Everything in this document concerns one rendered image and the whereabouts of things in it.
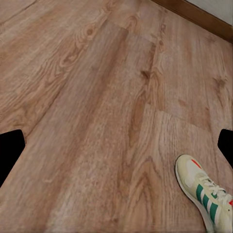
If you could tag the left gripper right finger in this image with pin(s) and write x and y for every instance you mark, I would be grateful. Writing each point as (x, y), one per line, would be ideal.
(225, 144)

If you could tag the gym shoe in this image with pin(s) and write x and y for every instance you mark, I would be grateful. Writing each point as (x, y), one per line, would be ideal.
(214, 204)

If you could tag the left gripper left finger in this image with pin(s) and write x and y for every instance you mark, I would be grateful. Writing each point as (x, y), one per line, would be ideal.
(12, 145)

